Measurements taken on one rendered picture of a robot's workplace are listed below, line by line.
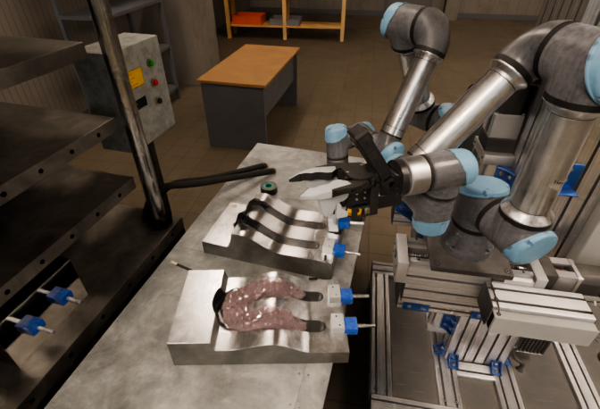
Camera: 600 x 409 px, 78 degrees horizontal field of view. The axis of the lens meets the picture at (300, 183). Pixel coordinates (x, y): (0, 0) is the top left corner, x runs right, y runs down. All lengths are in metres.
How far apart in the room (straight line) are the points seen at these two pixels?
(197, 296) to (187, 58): 4.58
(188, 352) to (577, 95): 1.08
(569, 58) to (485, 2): 9.95
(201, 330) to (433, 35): 1.08
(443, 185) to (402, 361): 1.28
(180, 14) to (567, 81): 4.93
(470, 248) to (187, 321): 0.83
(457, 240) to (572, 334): 0.38
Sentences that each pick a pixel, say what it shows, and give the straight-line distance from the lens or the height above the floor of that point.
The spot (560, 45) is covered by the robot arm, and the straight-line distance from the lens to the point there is 0.87.
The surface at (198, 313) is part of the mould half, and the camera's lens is 1.17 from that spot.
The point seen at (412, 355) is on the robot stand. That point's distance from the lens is 1.95.
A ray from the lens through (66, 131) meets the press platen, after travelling 1.42.
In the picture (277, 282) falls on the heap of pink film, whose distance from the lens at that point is 1.20.
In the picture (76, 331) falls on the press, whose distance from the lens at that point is 1.44.
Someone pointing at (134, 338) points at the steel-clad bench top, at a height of 0.80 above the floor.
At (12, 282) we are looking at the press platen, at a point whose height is 1.03.
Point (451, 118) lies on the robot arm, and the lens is 0.89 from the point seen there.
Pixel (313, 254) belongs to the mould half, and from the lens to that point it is 1.32.
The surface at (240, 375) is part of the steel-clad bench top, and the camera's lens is 1.17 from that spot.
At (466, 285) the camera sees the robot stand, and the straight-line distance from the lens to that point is 1.28.
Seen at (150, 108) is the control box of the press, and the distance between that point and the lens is 1.70.
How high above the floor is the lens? 1.83
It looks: 35 degrees down
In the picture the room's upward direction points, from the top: straight up
